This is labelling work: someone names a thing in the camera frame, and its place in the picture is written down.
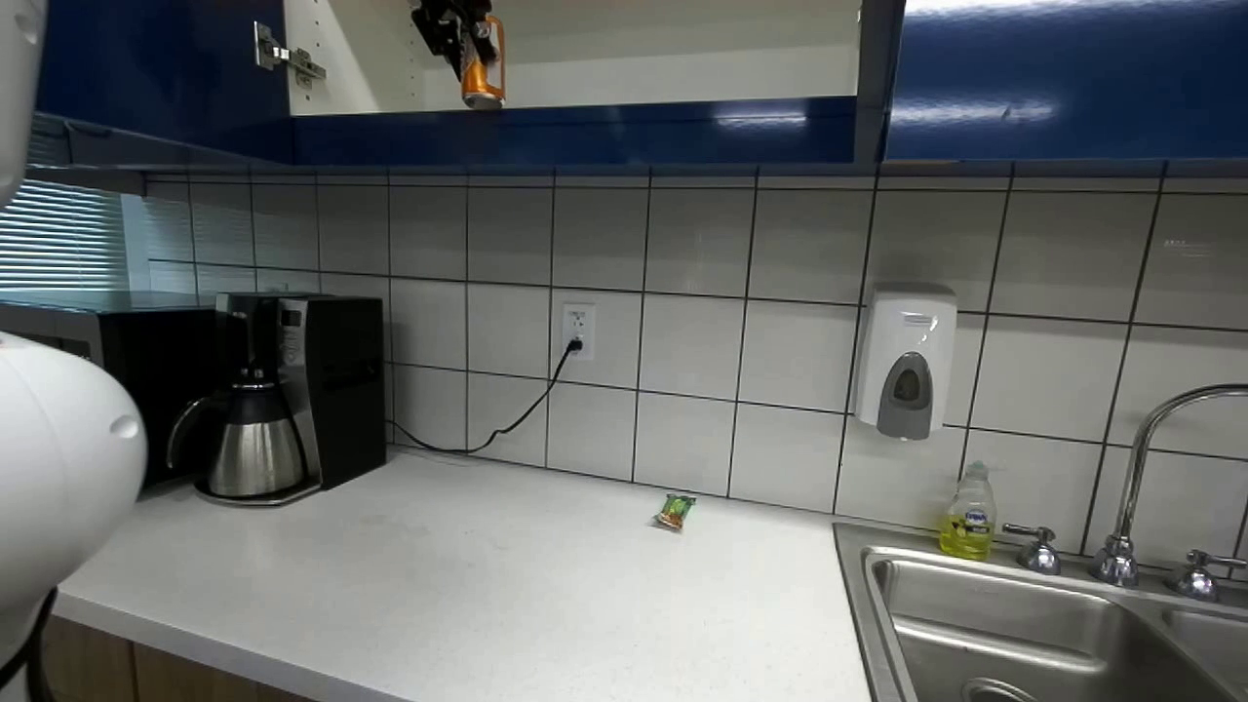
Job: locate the white soap dispenser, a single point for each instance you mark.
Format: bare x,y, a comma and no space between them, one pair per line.
901,365

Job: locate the steel coffee carafe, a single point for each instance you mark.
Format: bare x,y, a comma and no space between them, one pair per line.
256,450

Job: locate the white wall outlet with plug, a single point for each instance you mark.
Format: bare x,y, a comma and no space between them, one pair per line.
576,326

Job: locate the wooden lower cabinet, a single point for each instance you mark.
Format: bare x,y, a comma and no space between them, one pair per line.
195,676

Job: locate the green snack packet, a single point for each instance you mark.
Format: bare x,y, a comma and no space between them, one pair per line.
672,513

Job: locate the stainless steel sink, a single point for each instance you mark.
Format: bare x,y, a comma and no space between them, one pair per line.
1038,626

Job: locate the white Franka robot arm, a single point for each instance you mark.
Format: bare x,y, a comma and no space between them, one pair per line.
59,481

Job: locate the yellow dish soap bottle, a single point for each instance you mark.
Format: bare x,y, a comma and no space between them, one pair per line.
969,518

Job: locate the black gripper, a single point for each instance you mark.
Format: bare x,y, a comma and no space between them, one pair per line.
453,4

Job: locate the black coffee maker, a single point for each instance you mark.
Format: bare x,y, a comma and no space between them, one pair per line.
338,391

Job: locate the black microwave oven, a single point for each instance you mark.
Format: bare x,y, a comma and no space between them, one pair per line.
141,375

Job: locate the blue closed cabinet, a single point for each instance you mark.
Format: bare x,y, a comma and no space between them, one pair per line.
1065,78

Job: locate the orange soda can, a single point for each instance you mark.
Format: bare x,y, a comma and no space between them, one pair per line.
479,75

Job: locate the metal door hinge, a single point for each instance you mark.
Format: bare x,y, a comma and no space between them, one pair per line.
278,56

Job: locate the chrome sink faucet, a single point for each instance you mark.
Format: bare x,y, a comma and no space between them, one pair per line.
1143,450

